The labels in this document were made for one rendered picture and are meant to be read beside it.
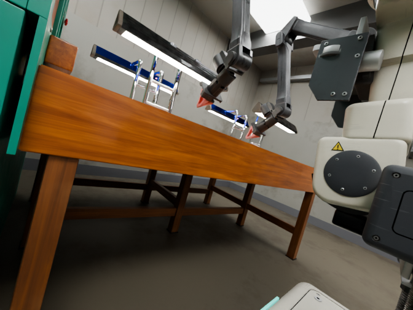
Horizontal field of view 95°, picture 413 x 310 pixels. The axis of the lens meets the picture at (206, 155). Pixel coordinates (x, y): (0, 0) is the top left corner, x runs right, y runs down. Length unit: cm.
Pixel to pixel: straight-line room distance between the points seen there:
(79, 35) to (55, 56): 194
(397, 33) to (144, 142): 68
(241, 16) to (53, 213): 80
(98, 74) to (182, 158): 204
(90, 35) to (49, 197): 220
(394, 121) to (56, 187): 76
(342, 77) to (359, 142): 16
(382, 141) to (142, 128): 57
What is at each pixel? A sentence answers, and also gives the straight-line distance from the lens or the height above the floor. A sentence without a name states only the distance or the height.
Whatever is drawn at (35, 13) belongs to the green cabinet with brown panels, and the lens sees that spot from 53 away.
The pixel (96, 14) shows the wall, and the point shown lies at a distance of 272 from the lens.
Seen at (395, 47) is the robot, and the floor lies 103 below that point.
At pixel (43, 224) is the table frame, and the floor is 41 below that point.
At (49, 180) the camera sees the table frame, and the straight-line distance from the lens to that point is 58.
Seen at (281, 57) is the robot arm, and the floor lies 124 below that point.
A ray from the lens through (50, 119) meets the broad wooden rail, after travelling 54.
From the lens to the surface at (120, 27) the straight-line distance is 93.
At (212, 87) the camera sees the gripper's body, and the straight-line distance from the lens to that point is 77.
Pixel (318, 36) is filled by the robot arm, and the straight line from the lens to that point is 111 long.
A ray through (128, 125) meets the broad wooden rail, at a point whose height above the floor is 69.
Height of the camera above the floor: 69
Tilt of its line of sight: 2 degrees down
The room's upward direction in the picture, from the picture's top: 16 degrees clockwise
